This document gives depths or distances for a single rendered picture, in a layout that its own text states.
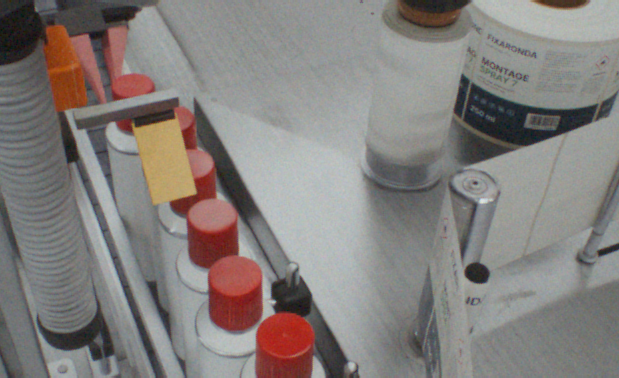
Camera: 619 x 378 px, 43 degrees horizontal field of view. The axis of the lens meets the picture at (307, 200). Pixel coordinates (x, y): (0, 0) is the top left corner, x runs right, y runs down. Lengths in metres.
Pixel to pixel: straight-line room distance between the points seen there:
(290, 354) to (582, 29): 0.54
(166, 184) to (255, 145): 0.36
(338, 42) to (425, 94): 0.40
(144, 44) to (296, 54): 0.21
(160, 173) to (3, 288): 0.14
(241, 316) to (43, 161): 0.17
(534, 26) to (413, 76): 0.16
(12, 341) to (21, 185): 0.27
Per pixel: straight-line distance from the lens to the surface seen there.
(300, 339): 0.45
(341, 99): 0.95
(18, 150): 0.36
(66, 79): 0.46
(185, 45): 1.13
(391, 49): 0.75
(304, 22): 1.18
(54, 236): 0.40
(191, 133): 0.58
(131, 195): 0.66
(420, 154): 0.81
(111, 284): 0.75
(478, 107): 0.91
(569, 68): 0.87
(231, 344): 0.49
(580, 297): 0.79
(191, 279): 0.53
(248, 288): 0.47
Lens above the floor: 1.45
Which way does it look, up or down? 44 degrees down
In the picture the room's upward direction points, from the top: 4 degrees clockwise
